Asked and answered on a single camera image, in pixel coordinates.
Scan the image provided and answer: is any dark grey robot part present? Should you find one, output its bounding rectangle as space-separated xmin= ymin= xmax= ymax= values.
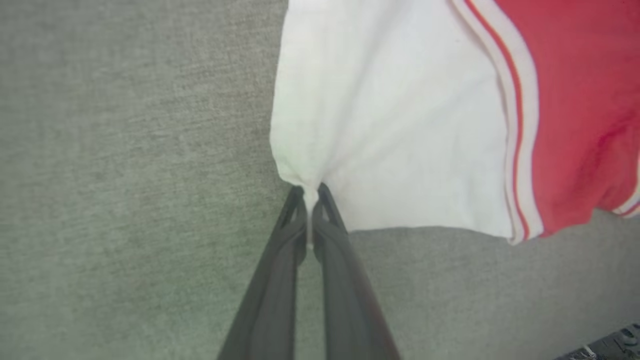
xmin=554 ymin=322 xmax=640 ymax=360

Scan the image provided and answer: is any red and white shirt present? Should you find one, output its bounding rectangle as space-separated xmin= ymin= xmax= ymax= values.
xmin=269 ymin=0 xmax=640 ymax=247

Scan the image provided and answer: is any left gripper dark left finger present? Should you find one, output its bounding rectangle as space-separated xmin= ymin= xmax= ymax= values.
xmin=216 ymin=185 xmax=308 ymax=360

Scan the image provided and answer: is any grey fabric sofa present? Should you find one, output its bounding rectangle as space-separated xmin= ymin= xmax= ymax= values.
xmin=0 ymin=0 xmax=640 ymax=360

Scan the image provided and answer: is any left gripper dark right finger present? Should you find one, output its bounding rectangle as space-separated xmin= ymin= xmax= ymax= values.
xmin=311 ymin=182 xmax=402 ymax=360

